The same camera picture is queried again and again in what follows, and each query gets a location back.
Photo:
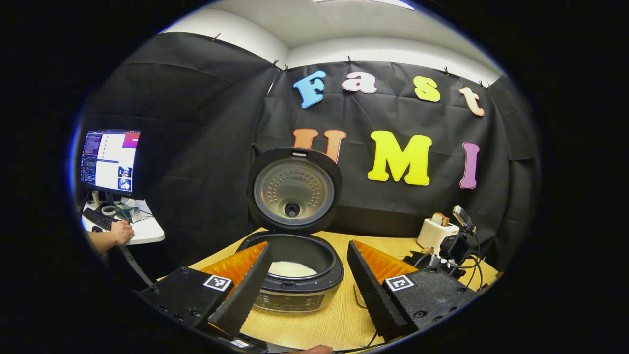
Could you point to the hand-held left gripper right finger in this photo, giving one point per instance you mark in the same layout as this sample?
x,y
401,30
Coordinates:
x,y
373,290

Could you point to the white tape roll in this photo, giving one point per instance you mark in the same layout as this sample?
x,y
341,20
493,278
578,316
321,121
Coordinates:
x,y
108,210

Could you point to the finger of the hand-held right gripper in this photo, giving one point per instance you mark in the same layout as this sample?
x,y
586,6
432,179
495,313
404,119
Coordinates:
x,y
420,260

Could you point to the black keyboard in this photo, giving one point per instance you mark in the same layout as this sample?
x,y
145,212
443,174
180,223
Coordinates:
x,y
98,220

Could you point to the white toaster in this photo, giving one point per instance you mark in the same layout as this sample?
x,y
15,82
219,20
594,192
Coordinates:
x,y
432,235

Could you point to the black silver rice cooker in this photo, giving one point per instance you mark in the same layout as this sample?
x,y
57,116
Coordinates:
x,y
295,187

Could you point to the computer monitor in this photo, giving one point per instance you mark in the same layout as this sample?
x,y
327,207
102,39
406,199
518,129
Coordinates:
x,y
110,162

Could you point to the toasted bread slice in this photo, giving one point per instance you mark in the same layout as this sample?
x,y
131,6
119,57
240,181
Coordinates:
x,y
440,219

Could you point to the clear plastic bag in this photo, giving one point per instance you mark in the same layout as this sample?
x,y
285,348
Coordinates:
x,y
128,213

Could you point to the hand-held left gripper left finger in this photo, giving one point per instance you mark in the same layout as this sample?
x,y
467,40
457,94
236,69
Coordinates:
x,y
241,295

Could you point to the white side table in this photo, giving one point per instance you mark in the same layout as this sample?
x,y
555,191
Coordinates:
x,y
145,233

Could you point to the black backdrop cloth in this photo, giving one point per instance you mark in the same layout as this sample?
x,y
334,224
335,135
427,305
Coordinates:
x,y
196,123

